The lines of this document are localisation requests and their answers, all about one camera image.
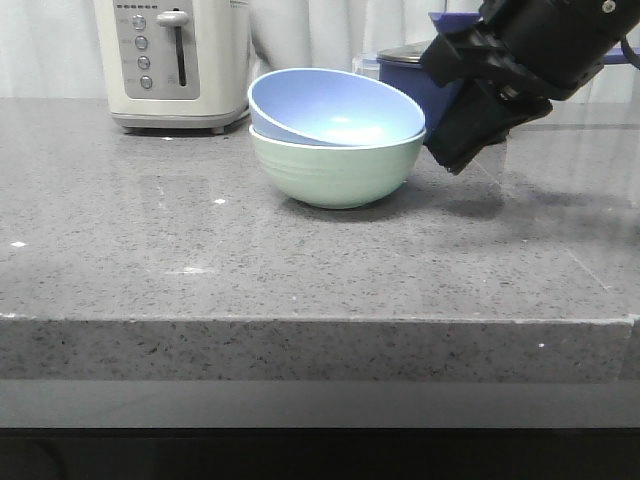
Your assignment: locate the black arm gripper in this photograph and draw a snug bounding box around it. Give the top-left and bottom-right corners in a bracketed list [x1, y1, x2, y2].
[420, 0, 639, 175]

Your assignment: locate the blue bowl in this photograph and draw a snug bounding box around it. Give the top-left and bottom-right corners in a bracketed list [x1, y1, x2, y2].
[248, 68, 426, 146]

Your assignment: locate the green bowl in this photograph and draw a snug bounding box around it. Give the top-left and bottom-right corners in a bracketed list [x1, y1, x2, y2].
[249, 127, 426, 209]

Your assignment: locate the dark blue saucepan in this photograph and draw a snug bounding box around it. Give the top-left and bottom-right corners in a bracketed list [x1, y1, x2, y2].
[375, 44, 640, 146]

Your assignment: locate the glass pot lid blue knob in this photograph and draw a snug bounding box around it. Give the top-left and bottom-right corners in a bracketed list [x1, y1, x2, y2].
[377, 12, 481, 65]

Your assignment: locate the clear plastic container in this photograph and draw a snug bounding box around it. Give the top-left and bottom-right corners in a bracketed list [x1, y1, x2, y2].
[351, 52, 379, 80]

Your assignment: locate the cream toaster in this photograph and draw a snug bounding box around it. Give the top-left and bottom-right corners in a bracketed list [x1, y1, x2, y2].
[94, 0, 251, 133]

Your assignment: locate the white curtain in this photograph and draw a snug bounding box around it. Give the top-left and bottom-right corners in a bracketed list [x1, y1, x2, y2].
[0, 0, 640, 104]

